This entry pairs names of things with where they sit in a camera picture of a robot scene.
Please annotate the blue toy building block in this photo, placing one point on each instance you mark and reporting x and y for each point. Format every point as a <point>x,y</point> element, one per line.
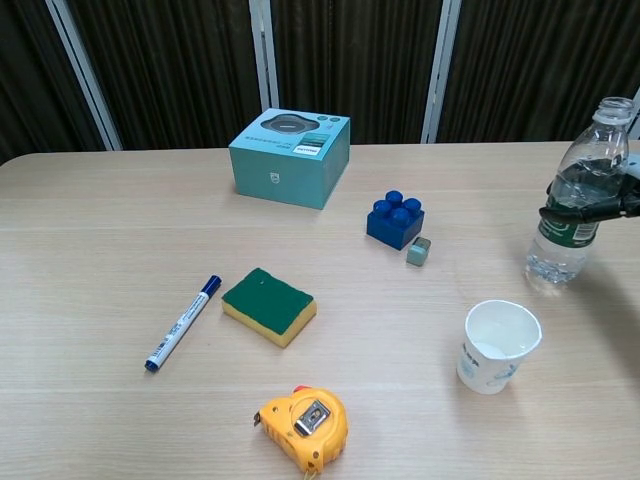
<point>390,227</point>

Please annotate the green yellow sponge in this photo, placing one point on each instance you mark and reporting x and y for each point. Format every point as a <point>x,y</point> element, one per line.
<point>265,300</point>

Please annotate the transparent water bottle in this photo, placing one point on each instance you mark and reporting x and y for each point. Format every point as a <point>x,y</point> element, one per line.
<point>592,150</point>

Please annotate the black pleated curtain panel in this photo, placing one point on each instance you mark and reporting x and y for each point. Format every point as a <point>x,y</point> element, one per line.
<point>360,60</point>
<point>175,65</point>
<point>30,75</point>
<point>540,65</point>

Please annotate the white partition frame post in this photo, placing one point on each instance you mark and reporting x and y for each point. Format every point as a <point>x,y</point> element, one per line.
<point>85,75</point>
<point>265,55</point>
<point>441,70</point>
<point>636,122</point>

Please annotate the yellow tape measure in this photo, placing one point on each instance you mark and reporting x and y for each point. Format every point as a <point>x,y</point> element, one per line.
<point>280,415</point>

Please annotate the white paper cup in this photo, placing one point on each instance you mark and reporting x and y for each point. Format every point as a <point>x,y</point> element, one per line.
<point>495,370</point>

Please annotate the teal speaker product box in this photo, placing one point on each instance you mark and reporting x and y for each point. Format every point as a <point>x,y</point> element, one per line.
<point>280,175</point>

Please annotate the black grey right robot hand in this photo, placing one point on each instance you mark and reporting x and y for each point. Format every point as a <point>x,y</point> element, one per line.
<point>631,200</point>

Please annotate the small grey-green cube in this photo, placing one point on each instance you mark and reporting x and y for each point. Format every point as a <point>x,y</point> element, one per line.
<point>417,255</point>

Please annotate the blue white marker pen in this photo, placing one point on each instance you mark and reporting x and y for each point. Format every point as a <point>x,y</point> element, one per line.
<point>182,325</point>

